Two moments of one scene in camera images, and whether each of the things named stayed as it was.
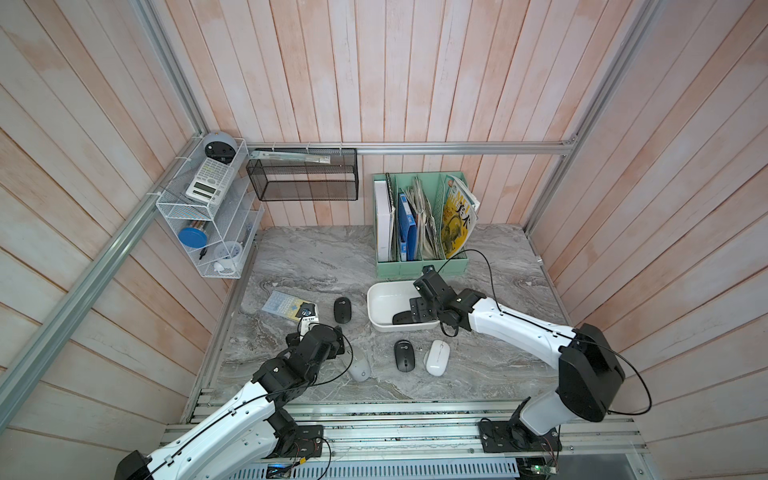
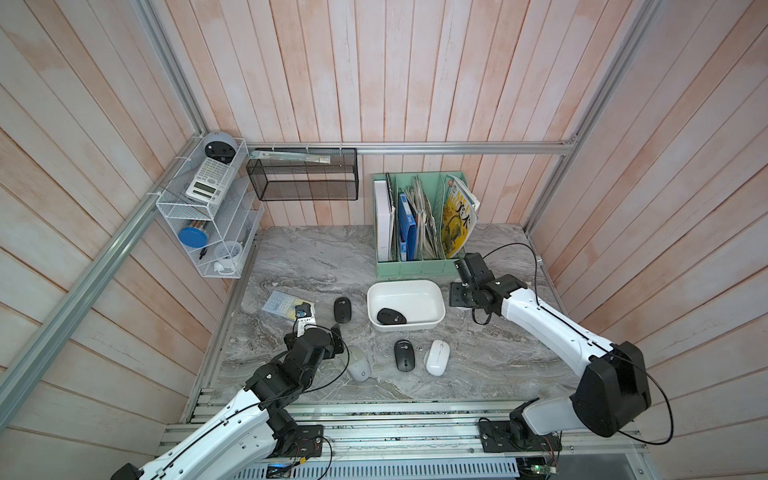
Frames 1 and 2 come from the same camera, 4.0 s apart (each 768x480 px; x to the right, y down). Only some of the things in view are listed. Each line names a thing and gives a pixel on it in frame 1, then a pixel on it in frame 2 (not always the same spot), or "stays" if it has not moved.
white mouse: (437, 359) stays
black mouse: (342, 310) stays
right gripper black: (418, 310) → (454, 294)
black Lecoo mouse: (405, 355) stays
